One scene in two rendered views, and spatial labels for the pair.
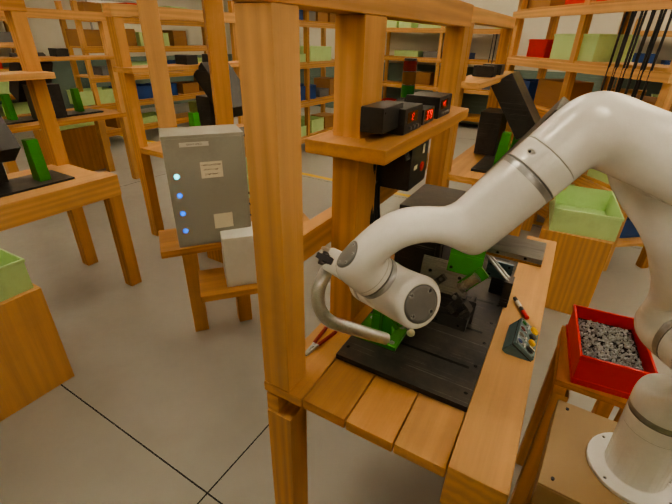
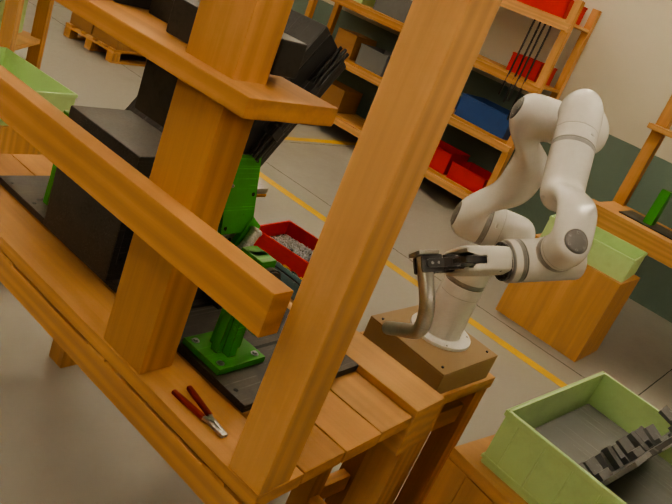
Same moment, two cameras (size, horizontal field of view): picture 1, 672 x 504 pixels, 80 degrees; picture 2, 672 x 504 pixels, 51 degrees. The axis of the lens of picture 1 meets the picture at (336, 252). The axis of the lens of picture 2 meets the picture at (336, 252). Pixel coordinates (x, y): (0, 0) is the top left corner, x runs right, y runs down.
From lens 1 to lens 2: 1.53 m
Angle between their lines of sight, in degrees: 78
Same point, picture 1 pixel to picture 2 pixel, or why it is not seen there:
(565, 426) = not seen: hidden behind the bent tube
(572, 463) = (431, 350)
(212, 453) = not seen: outside the picture
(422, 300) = not seen: hidden behind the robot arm
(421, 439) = (380, 413)
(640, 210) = (531, 149)
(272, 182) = (412, 191)
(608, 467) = (440, 338)
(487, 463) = (417, 390)
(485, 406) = (360, 354)
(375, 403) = (328, 418)
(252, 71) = (459, 56)
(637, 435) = (467, 302)
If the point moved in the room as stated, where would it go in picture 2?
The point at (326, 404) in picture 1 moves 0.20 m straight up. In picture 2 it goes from (319, 455) to (354, 379)
